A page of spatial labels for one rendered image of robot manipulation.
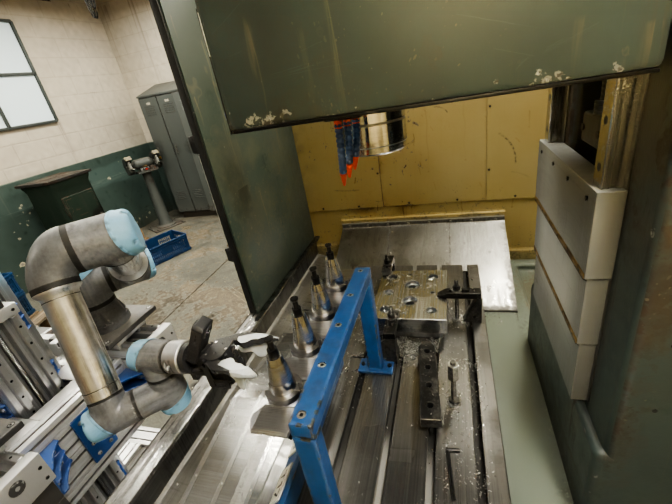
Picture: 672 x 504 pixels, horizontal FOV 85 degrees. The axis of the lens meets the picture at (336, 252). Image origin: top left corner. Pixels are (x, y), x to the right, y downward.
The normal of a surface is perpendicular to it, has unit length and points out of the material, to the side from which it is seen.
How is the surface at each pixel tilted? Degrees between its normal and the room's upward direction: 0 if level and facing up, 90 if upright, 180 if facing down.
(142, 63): 90
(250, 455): 8
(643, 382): 90
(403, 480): 0
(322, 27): 90
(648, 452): 90
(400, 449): 0
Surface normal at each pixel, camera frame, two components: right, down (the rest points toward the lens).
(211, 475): -0.20, -0.82
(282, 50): -0.26, 0.46
